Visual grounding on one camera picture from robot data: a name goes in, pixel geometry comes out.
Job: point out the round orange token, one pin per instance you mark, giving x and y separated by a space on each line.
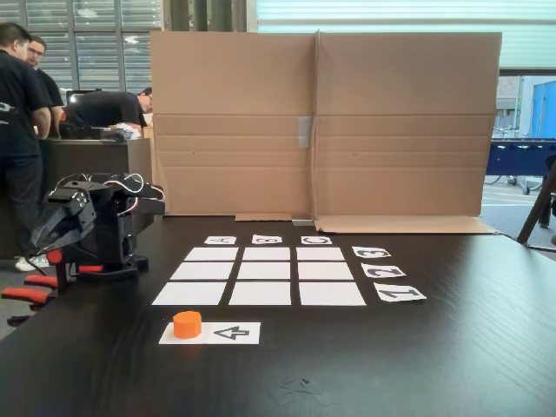
187 324

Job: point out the black orange clamp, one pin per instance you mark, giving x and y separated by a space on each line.
30 295
65 278

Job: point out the dark brown counter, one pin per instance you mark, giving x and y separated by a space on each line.
95 160

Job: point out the person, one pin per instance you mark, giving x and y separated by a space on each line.
48 87
104 108
17 130

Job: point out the letter A paper label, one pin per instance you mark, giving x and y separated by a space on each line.
210 240

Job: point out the arrow paper sheet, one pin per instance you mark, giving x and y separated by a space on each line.
234 333

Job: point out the letter B paper label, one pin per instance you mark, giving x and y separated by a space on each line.
276 239

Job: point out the grey tape strip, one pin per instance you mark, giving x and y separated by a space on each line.
302 222
304 132

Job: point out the letter C paper label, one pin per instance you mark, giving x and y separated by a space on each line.
305 240

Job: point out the number 3 paper label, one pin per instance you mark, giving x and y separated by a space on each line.
358 252

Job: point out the number 2 paper label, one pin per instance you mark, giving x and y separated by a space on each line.
397 273

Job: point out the brown cardboard screen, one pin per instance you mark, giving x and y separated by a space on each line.
391 108

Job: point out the number 1 paper label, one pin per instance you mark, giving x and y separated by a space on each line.
417 296

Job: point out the dark wooden stand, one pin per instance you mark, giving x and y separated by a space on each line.
536 208

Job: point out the blue container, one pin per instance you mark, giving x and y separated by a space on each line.
545 108

